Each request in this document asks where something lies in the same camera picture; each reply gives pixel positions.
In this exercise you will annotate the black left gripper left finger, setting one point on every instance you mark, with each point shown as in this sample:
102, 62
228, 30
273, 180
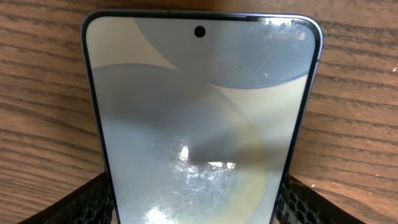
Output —
92, 203

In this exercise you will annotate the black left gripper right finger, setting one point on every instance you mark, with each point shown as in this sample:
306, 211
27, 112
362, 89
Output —
299, 204

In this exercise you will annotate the Samsung Galaxy smartphone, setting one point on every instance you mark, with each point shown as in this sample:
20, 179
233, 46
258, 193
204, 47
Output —
198, 112

